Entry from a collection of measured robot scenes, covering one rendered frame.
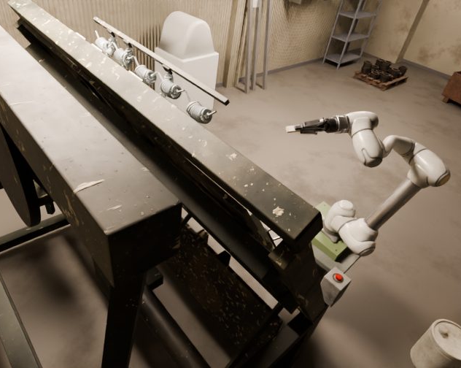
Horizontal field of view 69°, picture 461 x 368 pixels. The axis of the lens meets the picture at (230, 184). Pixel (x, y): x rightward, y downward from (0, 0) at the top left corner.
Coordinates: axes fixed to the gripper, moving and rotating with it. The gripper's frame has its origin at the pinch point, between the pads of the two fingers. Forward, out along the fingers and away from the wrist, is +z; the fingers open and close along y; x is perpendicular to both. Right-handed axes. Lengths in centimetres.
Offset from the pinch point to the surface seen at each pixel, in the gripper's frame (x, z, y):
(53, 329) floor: -74, 163, 128
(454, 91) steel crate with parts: 267, -495, 417
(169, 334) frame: -85, 72, 55
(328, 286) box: -73, -20, 60
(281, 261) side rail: -65, 29, -50
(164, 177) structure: -26, 61, -20
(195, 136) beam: -23, 47, -46
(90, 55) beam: 34, 88, -21
